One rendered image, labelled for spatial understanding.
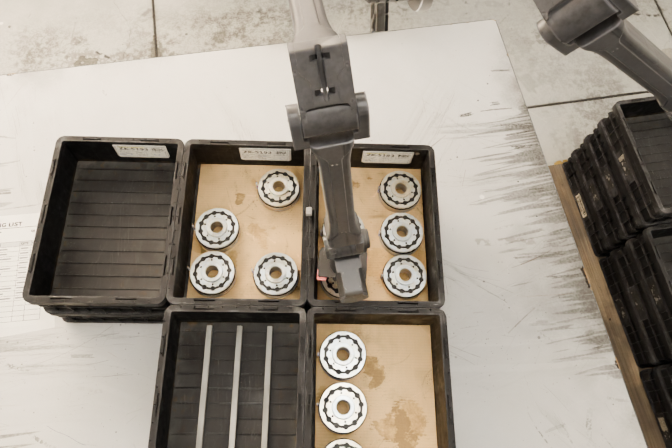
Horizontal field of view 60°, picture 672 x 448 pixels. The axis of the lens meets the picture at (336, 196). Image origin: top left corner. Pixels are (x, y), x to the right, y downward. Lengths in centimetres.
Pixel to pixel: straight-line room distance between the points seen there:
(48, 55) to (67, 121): 112
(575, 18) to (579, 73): 210
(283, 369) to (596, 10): 94
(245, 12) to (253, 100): 117
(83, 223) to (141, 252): 16
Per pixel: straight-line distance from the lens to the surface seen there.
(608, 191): 222
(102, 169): 158
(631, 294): 224
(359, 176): 150
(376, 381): 136
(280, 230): 143
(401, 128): 173
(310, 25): 80
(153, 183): 153
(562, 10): 86
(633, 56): 97
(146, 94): 182
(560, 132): 274
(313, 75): 76
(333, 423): 132
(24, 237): 172
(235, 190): 148
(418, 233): 142
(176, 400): 138
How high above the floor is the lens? 217
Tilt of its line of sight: 66 degrees down
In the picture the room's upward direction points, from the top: 7 degrees clockwise
